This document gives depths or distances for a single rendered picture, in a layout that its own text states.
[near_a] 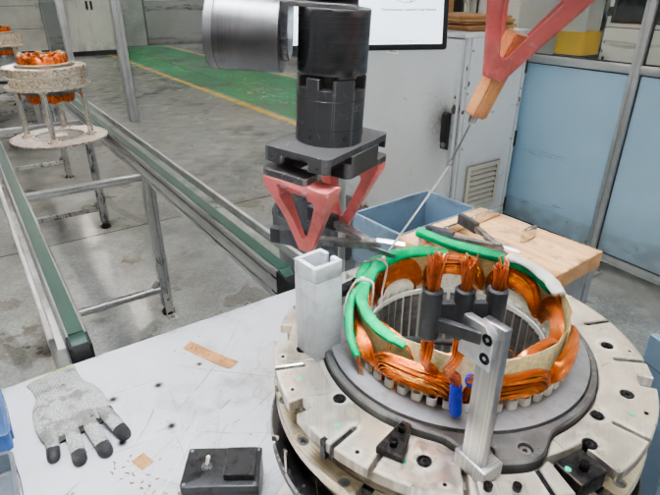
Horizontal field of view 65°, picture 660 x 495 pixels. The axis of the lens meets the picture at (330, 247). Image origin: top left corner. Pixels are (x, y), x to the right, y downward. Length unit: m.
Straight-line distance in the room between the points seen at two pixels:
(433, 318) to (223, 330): 0.77
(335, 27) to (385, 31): 1.05
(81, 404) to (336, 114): 0.65
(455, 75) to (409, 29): 1.22
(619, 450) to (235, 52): 0.40
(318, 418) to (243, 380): 0.53
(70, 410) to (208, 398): 0.21
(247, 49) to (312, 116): 0.07
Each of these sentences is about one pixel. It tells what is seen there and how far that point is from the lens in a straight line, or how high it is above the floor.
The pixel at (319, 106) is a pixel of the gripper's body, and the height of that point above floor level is 1.30.
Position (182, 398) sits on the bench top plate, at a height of 0.78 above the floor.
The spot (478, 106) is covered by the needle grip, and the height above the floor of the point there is 1.30.
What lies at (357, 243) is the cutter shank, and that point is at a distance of 0.47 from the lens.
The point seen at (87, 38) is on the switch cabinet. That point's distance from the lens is 13.89.
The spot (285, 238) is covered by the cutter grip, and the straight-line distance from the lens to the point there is 0.48.
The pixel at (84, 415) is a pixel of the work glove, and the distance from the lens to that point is 0.91.
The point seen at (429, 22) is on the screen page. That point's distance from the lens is 1.49.
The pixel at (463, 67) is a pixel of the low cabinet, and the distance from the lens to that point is 2.68.
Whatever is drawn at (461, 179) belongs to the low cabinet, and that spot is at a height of 0.49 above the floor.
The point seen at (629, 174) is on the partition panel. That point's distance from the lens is 2.92.
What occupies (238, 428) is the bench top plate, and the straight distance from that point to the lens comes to 0.85.
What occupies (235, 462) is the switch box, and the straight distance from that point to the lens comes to 0.73.
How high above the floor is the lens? 1.38
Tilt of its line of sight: 26 degrees down
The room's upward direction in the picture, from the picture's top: straight up
